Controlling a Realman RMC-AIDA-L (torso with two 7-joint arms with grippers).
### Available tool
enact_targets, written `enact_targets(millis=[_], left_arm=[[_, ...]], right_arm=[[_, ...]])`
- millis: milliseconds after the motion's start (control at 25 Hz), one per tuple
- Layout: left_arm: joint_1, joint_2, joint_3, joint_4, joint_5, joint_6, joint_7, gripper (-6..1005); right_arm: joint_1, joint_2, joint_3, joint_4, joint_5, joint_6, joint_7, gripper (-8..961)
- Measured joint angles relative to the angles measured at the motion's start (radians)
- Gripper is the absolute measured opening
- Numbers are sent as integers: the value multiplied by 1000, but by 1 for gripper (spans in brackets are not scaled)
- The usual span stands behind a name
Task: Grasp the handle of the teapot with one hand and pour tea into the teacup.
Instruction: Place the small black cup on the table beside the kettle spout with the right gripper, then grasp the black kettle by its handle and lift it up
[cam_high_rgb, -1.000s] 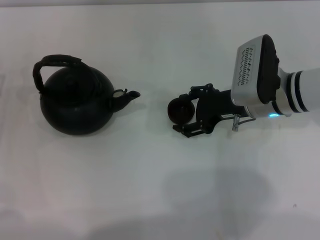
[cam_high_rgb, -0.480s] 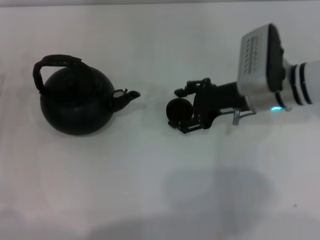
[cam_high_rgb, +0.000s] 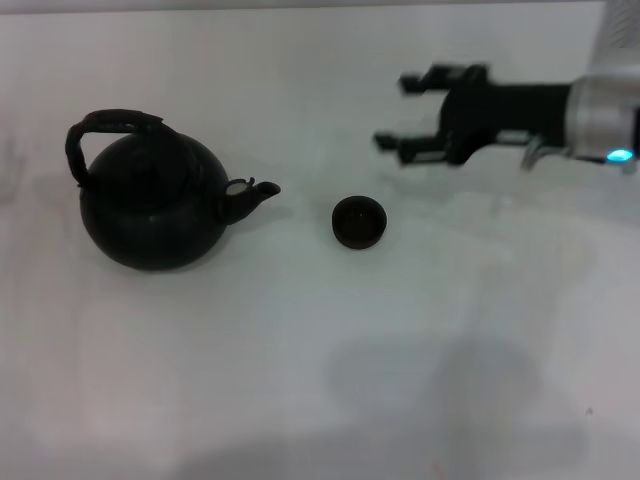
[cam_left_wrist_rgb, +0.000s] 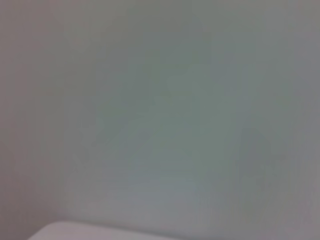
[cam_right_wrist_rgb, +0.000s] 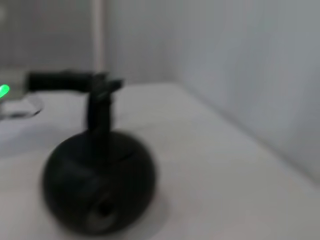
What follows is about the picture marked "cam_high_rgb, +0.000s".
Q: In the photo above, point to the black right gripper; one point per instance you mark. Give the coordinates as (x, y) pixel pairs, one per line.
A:
(505, 112)

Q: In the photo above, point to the small dark teacup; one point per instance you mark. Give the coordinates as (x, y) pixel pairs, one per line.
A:
(359, 224)

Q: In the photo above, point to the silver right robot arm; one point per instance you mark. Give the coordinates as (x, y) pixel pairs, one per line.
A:
(612, 100)

